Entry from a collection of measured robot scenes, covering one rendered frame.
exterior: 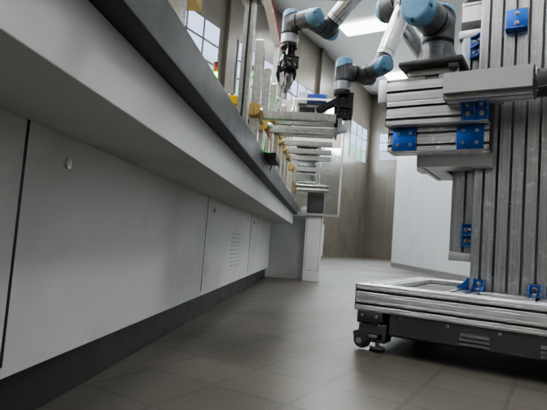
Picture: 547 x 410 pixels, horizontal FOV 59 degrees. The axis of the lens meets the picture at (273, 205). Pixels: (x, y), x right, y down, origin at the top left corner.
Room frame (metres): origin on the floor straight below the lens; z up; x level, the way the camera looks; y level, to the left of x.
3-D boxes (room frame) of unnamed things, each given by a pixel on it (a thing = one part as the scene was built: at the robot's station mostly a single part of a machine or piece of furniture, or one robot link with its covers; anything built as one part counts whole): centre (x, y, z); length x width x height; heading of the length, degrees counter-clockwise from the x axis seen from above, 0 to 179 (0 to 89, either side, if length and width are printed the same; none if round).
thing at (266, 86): (2.08, 0.07, 0.87); 0.03 x 0.03 x 0.48; 84
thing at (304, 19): (2.01, -0.10, 1.31); 0.11 x 0.11 x 0.08; 49
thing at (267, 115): (1.86, 0.00, 0.84); 0.43 x 0.03 x 0.04; 84
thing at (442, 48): (1.76, -0.57, 1.09); 0.15 x 0.15 x 0.10
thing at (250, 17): (1.57, 0.13, 0.93); 0.05 x 0.04 x 0.45; 174
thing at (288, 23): (2.06, -0.02, 1.31); 0.09 x 0.08 x 0.11; 49
